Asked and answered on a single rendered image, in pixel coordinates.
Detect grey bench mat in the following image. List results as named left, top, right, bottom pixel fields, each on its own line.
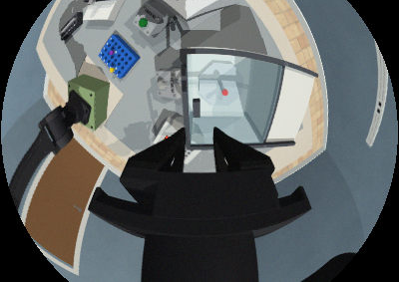
left=43, top=0, right=283, bottom=153

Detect white block with round holes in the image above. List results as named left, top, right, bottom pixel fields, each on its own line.
left=154, top=117, right=200, bottom=164

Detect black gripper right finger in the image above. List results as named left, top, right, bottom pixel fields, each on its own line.
left=213, top=127, right=275, bottom=174

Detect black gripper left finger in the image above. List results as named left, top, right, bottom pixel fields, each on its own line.
left=124, top=128, right=186, bottom=172

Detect blue tube rack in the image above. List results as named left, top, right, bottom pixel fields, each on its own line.
left=99, top=34, right=141, bottom=79

